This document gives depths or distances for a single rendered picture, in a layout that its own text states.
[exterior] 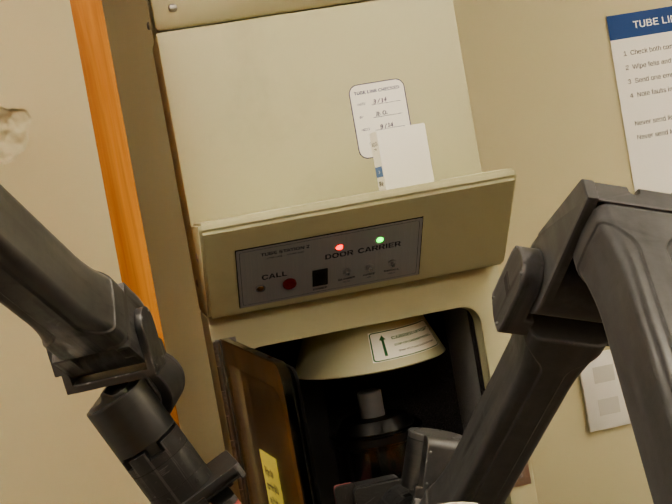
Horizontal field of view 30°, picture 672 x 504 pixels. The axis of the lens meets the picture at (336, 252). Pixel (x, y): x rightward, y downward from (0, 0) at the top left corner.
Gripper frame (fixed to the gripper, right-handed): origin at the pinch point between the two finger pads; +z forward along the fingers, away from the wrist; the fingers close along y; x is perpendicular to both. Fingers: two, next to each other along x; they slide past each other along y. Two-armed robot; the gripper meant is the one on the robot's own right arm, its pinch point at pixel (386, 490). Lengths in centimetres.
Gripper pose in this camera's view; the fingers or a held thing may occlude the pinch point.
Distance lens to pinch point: 146.8
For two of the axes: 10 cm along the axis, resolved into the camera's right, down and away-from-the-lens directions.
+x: 1.7, 9.8, 0.6
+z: -1.7, -0.3, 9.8
